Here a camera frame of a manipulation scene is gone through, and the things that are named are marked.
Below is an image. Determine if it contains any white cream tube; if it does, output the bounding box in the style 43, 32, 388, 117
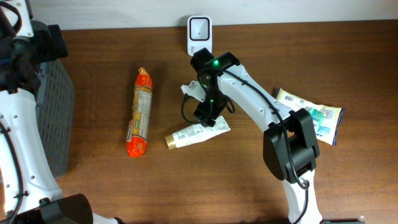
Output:
165, 116, 231, 150

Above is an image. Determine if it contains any orange biscuit packet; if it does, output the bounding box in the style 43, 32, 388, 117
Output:
126, 67, 153, 158

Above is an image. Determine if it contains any green tissue pack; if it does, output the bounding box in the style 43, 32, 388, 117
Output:
305, 107, 325, 132

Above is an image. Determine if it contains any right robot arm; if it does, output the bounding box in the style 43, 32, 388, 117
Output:
190, 48, 323, 223

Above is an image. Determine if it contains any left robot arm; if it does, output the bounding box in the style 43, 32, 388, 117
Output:
1, 1, 122, 223

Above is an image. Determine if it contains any white barcode scanner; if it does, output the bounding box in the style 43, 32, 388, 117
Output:
187, 16, 213, 56

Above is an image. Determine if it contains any grey plastic mesh basket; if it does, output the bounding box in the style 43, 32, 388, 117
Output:
35, 59, 75, 178

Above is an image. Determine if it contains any left black cable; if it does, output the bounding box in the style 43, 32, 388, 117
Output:
0, 121, 25, 224

